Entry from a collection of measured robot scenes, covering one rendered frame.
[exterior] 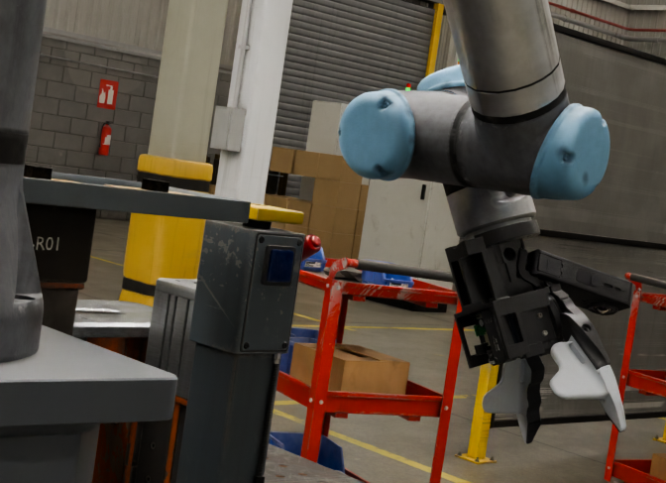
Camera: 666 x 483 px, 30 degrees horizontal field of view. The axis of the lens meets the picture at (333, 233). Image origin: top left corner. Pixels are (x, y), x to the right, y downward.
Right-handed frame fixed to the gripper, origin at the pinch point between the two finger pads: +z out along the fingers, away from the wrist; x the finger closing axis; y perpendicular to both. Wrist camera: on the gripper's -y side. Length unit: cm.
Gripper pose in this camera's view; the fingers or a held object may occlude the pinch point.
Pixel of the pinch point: (580, 436)
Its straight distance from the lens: 116.6
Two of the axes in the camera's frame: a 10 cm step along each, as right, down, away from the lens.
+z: 2.7, 9.6, -1.2
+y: -8.8, 1.9, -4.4
